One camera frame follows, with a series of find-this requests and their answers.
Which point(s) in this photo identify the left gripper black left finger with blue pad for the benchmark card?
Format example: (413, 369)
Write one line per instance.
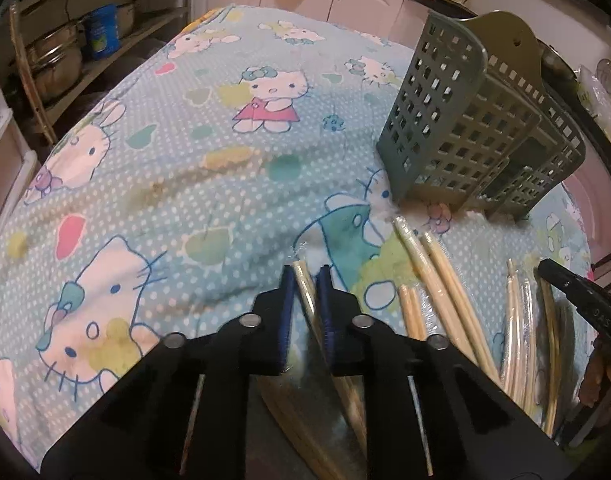
(181, 412)

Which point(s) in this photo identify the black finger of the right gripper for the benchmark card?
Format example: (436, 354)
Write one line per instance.
(591, 300)

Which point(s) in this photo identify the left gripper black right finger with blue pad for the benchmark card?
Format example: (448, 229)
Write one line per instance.
(430, 413)

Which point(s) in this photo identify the chopstick pair long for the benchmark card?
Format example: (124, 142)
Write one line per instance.
(448, 296)

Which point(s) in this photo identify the short wrapped chopstick pair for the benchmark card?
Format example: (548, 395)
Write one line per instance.
(413, 318)

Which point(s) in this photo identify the green plastic utensil caddy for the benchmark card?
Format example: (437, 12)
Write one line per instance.
(473, 125)

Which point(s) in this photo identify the Hello Kitty tablecloth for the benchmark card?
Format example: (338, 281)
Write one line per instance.
(247, 143)

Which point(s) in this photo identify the steel pot on shelf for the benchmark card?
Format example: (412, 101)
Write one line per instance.
(55, 61)

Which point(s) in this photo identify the blue plastic canister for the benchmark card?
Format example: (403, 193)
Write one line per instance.
(103, 32)

